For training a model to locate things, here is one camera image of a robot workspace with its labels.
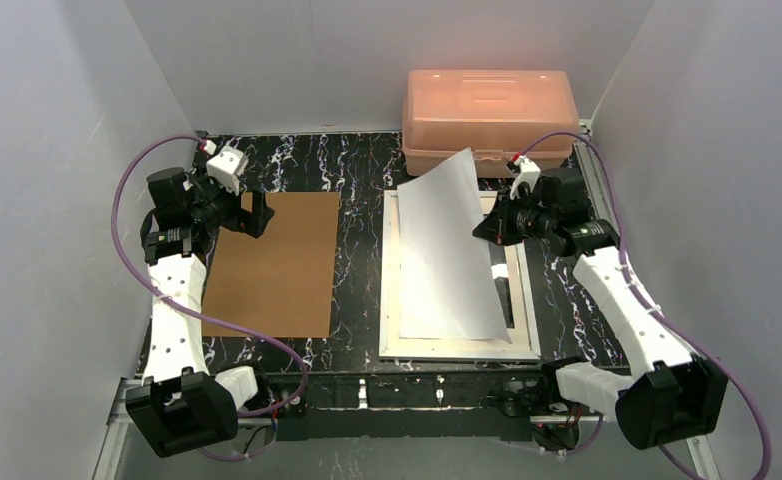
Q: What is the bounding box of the white picture frame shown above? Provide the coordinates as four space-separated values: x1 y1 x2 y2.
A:
378 190 542 363

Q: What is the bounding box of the brown backing board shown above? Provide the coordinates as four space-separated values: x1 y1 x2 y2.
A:
202 192 340 338

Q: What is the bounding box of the sunset landscape photo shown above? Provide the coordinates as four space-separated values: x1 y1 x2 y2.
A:
397 149 509 341

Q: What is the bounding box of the white mat board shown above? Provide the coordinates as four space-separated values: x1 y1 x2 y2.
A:
382 192 538 359

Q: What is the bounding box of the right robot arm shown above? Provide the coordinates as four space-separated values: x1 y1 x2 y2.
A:
473 156 728 450

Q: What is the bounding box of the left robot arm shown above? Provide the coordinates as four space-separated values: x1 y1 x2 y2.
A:
125 143 274 458

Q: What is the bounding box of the pink plastic storage box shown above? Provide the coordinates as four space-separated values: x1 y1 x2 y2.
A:
401 70 580 178

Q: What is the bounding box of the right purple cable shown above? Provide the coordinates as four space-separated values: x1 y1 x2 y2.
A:
510 131 773 480

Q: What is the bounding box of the purple cable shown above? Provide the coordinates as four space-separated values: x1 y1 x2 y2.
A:
110 135 310 463
510 131 773 480

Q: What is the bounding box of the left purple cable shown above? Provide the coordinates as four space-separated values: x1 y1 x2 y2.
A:
110 135 310 463

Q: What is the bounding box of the aluminium rail base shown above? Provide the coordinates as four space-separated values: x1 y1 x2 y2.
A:
107 374 705 443

